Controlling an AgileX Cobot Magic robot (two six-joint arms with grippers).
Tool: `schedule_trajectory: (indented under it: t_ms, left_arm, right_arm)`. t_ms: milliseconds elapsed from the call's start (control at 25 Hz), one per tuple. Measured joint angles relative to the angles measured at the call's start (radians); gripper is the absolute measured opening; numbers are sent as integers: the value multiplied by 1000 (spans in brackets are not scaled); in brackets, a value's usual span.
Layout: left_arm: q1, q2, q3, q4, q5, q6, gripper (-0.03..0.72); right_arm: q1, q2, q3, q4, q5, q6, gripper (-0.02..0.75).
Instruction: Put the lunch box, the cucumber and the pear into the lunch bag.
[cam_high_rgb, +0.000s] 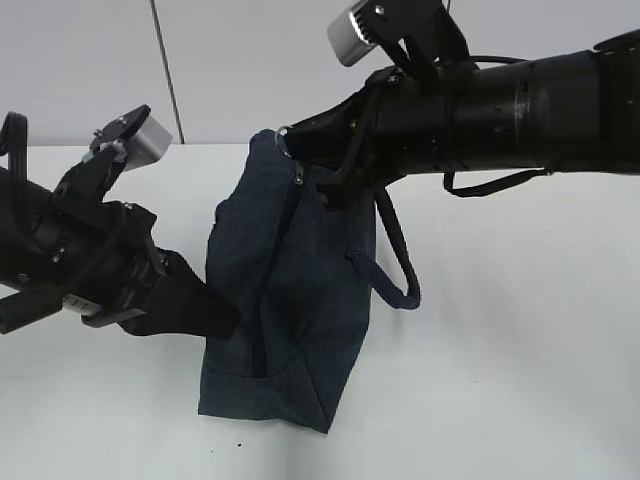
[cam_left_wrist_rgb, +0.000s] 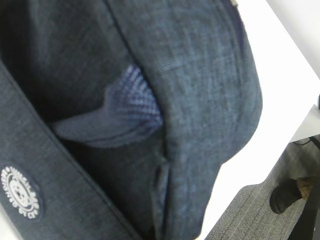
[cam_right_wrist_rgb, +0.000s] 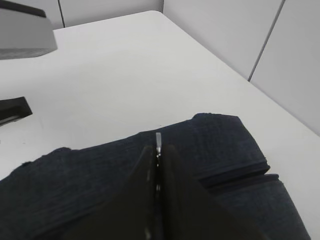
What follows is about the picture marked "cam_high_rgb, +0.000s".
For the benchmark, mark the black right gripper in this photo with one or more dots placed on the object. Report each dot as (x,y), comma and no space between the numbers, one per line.
(366,140)

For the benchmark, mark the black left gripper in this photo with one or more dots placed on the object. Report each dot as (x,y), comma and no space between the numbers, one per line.
(106,268)

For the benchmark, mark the dark blue zippered lunch bag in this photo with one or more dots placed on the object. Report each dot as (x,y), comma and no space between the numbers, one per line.
(302,278)

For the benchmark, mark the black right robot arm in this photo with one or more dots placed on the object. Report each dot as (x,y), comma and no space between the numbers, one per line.
(482,130)

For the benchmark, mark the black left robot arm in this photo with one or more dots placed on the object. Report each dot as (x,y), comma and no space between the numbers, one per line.
(26,250)

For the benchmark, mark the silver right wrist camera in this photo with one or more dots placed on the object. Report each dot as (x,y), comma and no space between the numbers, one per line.
(350,35)

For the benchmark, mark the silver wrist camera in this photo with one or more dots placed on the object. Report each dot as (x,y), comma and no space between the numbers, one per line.
(144,139)
(350,35)

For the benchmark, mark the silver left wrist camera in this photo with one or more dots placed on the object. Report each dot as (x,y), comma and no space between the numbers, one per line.
(144,139)

